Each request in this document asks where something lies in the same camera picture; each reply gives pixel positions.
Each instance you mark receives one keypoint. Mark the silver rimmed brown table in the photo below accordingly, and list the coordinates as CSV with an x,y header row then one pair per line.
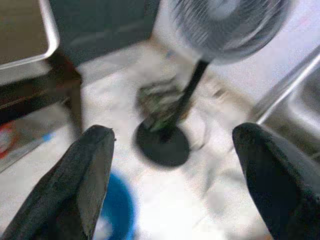
x,y
22,30

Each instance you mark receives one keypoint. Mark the blue plastic bucket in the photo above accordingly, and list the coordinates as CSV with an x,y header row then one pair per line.
x,y
120,207

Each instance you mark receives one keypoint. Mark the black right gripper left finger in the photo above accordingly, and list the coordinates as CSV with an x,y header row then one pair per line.
x,y
62,200

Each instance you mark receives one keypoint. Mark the black standing fan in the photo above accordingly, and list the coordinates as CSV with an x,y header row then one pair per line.
x,y
162,147

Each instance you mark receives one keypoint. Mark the silver metal frame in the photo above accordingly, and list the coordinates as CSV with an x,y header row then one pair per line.
x,y
287,92

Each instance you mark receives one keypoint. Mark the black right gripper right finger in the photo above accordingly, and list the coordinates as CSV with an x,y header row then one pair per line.
x,y
287,195

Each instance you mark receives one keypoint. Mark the dark grey cabinet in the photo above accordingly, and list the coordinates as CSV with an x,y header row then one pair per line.
x,y
105,25

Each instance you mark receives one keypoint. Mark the red white package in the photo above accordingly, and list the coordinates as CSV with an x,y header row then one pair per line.
x,y
7,142

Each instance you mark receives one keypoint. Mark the crumpled grey green rubbish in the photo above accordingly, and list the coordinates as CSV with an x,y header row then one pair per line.
x,y
157,100

